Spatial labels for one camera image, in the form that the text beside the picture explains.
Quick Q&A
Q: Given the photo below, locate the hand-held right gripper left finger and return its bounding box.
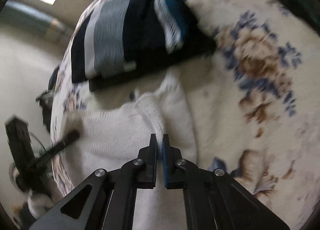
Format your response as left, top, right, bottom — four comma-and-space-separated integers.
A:
29, 134, 158, 230

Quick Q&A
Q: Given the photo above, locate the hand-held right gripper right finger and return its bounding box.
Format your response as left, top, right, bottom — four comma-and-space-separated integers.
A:
161, 134, 292, 230

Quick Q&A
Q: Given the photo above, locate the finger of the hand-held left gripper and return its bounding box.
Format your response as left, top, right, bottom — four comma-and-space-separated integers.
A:
27, 130, 80, 170

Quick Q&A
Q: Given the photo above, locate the white knit sweater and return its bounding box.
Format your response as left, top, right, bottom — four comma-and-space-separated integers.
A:
67, 72, 198, 230

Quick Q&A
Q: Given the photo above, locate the black bag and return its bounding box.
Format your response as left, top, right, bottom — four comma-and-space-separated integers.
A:
36, 66, 60, 132

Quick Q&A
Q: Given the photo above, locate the floral bed sheet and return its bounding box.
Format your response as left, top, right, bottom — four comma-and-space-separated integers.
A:
50, 0, 320, 230

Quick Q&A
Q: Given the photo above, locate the dark striped folded sweater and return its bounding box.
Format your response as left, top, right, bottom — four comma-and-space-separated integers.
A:
71, 0, 217, 91

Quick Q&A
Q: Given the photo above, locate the grey-blue curtain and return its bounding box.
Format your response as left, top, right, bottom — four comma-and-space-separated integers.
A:
0, 0, 73, 43

